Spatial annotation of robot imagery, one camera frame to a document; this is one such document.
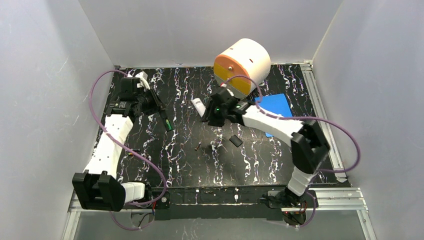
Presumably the white remote control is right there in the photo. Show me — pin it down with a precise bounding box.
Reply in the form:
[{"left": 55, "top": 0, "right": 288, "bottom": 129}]
[{"left": 191, "top": 98, "right": 206, "bottom": 117}]

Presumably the green battery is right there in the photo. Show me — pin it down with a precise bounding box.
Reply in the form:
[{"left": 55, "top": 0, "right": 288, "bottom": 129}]
[{"left": 166, "top": 120, "right": 172, "bottom": 131}]

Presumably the black remote battery cover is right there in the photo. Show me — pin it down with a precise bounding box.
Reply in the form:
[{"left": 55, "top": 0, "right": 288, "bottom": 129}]
[{"left": 229, "top": 135, "right": 243, "bottom": 148}]

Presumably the black remote control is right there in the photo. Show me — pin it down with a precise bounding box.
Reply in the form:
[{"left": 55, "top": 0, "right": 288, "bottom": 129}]
[{"left": 159, "top": 109, "right": 174, "bottom": 132}]

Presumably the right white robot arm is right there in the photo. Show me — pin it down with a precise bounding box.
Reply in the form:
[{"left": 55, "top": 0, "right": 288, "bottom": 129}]
[{"left": 192, "top": 87, "right": 331, "bottom": 197}]

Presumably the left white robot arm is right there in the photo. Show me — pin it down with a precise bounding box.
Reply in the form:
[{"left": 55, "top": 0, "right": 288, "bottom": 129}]
[{"left": 72, "top": 71, "right": 173, "bottom": 212}]

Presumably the round white drawer cabinet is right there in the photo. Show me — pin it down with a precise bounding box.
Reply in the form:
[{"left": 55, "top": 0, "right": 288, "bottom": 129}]
[{"left": 213, "top": 38, "right": 271, "bottom": 99}]

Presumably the blue rectangular pad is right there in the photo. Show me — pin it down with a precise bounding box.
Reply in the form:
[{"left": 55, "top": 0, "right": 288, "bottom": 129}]
[{"left": 259, "top": 93, "right": 293, "bottom": 117}]

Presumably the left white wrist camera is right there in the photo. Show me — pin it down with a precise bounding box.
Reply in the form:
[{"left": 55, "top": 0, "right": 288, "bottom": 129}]
[{"left": 135, "top": 71, "right": 151, "bottom": 90}]

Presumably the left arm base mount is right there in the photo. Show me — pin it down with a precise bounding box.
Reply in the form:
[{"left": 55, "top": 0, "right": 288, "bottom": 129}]
[{"left": 124, "top": 181, "right": 171, "bottom": 230}]

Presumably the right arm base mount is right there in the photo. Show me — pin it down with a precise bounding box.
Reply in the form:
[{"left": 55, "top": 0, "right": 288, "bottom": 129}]
[{"left": 259, "top": 187, "right": 319, "bottom": 229}]

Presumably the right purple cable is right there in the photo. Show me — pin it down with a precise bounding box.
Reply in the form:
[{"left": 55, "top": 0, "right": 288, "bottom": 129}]
[{"left": 220, "top": 75, "right": 362, "bottom": 229}]

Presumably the aluminium frame rail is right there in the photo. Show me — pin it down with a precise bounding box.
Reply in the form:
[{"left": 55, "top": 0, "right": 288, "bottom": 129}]
[{"left": 310, "top": 187, "right": 368, "bottom": 211}]

